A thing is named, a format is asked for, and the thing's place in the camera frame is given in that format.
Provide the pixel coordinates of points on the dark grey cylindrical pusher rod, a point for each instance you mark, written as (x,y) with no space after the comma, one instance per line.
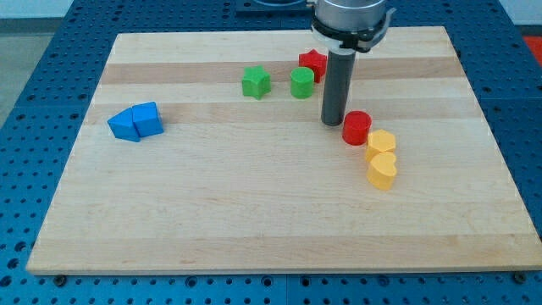
(336,87)

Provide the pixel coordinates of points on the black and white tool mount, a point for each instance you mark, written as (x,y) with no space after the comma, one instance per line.
(345,42)

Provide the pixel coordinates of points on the red cylinder block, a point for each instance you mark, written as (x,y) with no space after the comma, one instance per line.
(356,127)

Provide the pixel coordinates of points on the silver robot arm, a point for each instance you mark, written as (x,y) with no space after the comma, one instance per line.
(346,28)

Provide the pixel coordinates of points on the yellow hexagon block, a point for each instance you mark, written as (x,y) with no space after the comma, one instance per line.
(379,141)

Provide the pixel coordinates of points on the red star block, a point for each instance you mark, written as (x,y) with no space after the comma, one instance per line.
(315,61)

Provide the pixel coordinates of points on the green cylinder block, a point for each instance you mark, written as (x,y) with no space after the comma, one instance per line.
(301,82)

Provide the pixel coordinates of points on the green star block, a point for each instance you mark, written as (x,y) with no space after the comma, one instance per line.
(255,82)

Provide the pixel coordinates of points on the yellow heart block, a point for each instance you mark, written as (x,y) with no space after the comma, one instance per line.
(382,170)

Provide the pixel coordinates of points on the light wooden board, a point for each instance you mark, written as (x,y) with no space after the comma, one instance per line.
(236,185)

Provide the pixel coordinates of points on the blue cube block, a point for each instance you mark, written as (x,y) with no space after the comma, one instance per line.
(146,119)

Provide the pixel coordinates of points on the blue triangle block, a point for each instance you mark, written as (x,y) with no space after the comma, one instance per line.
(123,127)

